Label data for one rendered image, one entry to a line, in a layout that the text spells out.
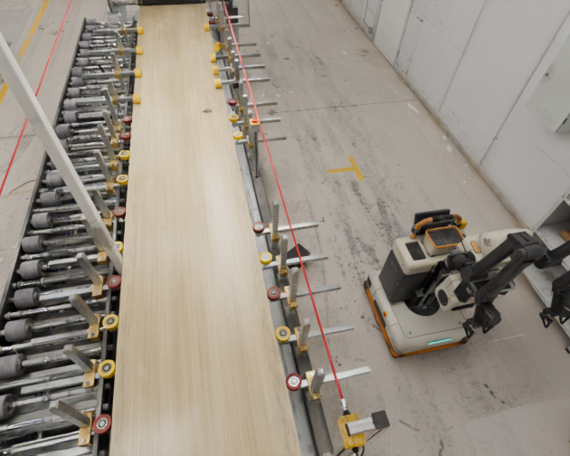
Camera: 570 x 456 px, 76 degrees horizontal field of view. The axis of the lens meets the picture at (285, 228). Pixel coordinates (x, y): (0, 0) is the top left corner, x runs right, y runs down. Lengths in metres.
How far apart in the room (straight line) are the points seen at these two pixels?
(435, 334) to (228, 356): 1.59
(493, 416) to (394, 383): 0.69
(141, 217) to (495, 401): 2.80
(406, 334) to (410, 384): 0.39
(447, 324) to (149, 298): 2.08
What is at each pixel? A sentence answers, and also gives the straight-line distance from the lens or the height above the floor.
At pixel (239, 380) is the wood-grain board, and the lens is 1.94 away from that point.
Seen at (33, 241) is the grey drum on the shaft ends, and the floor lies 0.85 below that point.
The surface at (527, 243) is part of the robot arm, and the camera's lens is 1.75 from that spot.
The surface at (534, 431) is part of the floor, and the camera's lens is 3.34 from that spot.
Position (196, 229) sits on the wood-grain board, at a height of 0.90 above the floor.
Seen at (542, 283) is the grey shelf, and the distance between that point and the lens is 3.84.
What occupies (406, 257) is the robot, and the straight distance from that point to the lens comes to 2.53.
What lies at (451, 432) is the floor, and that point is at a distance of 3.06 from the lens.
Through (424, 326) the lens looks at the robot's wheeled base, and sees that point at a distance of 2.94.
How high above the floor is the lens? 2.75
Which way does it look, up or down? 51 degrees down
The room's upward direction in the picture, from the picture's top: 4 degrees clockwise
